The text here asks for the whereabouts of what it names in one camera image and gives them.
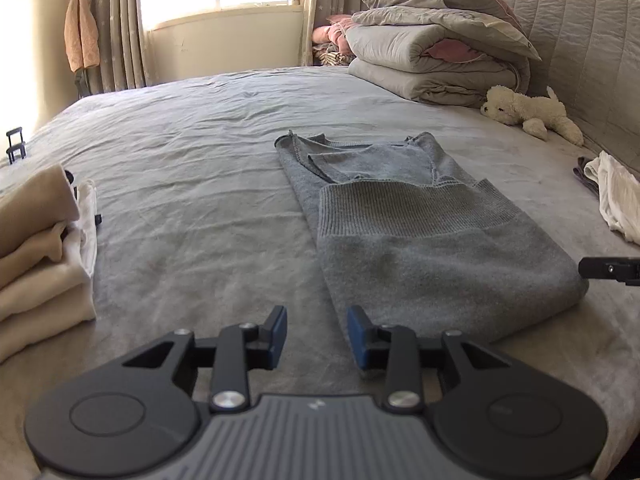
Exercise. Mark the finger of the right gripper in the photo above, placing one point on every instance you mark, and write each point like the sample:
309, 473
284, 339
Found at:
620, 269

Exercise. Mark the pink crumpled clothes pile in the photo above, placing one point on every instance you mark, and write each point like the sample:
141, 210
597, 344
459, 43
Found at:
330, 44

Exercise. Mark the grey patterned left curtain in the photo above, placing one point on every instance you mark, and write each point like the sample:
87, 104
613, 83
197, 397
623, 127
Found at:
125, 60

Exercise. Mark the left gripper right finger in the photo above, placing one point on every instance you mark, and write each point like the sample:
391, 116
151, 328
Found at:
402, 355

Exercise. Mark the grey bed sheet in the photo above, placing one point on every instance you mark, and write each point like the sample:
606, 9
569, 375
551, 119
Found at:
201, 228

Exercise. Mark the grey knit sweater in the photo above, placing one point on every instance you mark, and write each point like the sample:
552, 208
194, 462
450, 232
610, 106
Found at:
403, 231

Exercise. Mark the grey quilted headboard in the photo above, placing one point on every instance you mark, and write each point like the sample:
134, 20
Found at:
590, 57

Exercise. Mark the folded grey duvet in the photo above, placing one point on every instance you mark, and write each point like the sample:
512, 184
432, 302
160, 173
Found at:
447, 52

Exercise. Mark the dark grey garment under white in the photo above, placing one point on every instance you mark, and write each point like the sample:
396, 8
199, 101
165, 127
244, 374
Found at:
587, 182

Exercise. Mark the white plush toy dog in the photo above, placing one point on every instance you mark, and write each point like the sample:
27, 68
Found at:
536, 115

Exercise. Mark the small black chair stand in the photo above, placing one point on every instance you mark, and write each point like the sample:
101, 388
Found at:
17, 147

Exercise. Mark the hanging peach quilted jacket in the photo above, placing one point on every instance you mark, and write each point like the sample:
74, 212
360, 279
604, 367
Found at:
81, 36

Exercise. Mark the white crumpled garment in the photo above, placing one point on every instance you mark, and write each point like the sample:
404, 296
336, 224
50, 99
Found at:
619, 195

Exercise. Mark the folded beige clothes stack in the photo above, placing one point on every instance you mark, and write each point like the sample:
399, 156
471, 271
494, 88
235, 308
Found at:
48, 257

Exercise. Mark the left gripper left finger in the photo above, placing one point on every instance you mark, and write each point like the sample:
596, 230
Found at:
230, 356

